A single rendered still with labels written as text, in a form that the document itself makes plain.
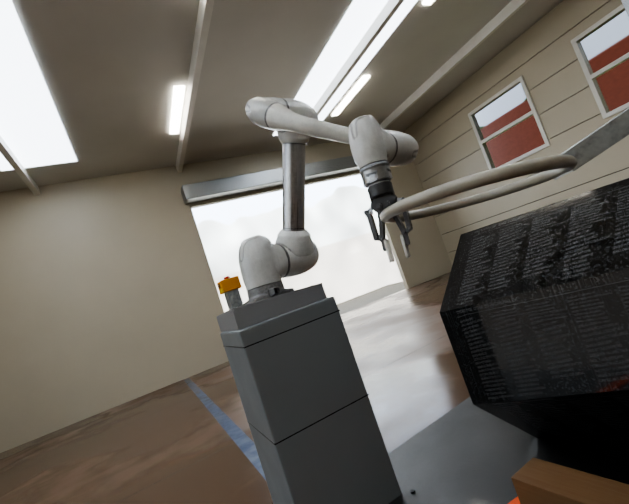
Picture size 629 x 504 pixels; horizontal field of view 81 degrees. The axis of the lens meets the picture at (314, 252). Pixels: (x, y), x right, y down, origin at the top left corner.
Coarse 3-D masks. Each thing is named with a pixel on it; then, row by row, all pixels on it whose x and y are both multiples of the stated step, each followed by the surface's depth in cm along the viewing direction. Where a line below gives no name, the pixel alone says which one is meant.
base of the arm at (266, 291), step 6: (276, 282) 151; (282, 282) 156; (258, 288) 148; (264, 288) 148; (270, 288) 148; (276, 288) 149; (282, 288) 152; (288, 288) 152; (252, 294) 150; (258, 294) 148; (264, 294) 147; (270, 294) 147; (276, 294) 146; (252, 300) 144; (258, 300) 144
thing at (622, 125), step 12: (612, 120) 86; (624, 120) 86; (600, 132) 87; (612, 132) 86; (624, 132) 86; (576, 144) 88; (588, 144) 88; (600, 144) 87; (612, 144) 86; (576, 156) 88; (588, 156) 88; (576, 168) 88
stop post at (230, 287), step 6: (222, 282) 234; (228, 282) 235; (234, 282) 237; (222, 288) 234; (228, 288) 234; (234, 288) 236; (228, 294) 236; (234, 294) 237; (228, 300) 237; (234, 300) 236; (240, 300) 238; (228, 306) 240; (234, 306) 236
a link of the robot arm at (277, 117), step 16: (272, 112) 136; (288, 112) 134; (272, 128) 141; (288, 128) 134; (304, 128) 130; (320, 128) 129; (336, 128) 129; (400, 144) 115; (416, 144) 122; (400, 160) 118
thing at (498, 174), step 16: (528, 160) 76; (544, 160) 76; (560, 160) 78; (576, 160) 84; (480, 176) 77; (496, 176) 76; (512, 176) 76; (544, 176) 101; (432, 192) 81; (448, 192) 80; (496, 192) 115; (512, 192) 112; (400, 208) 89; (432, 208) 121; (448, 208) 121
